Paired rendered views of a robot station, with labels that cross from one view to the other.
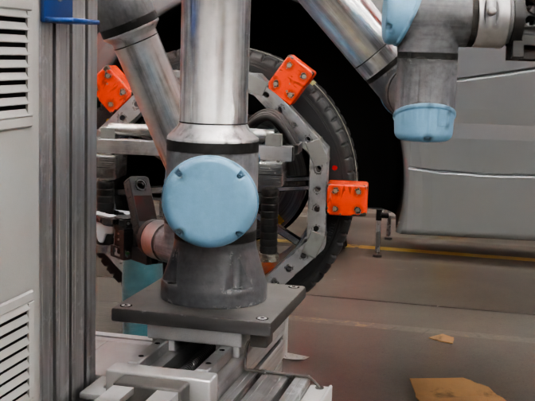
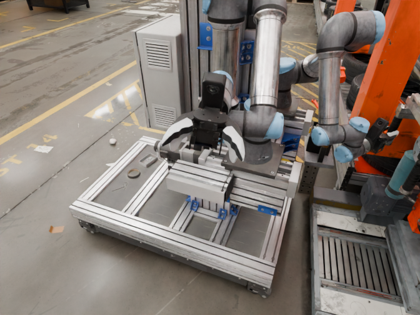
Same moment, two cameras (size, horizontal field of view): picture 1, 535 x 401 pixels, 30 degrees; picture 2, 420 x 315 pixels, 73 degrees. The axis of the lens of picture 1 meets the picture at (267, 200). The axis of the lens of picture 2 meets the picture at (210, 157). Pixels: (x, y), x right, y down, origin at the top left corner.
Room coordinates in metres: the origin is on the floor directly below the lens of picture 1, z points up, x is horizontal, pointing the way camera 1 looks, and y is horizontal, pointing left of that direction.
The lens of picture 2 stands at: (1.33, -0.89, 1.54)
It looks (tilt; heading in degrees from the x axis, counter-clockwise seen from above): 38 degrees down; 98
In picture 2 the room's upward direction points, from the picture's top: straight up
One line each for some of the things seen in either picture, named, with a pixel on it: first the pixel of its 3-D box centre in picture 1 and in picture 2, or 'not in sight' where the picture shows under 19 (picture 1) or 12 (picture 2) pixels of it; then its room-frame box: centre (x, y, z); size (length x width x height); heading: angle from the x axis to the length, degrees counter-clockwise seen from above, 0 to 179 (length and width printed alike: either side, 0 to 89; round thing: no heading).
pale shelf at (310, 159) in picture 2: not in sight; (317, 145); (1.84, 0.73, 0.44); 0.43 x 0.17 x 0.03; 83
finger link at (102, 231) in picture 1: (101, 227); not in sight; (1.98, 0.33, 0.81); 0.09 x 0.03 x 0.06; 47
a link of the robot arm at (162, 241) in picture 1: (184, 245); (349, 151); (1.79, 0.15, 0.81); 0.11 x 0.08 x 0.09; 38
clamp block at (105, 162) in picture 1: (109, 164); (409, 111); (2.06, 0.33, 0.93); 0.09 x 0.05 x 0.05; 173
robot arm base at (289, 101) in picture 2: not in sight; (278, 94); (1.51, 0.55, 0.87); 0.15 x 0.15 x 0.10
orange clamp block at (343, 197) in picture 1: (347, 197); not in sight; (2.21, -0.18, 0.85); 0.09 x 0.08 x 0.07; 83
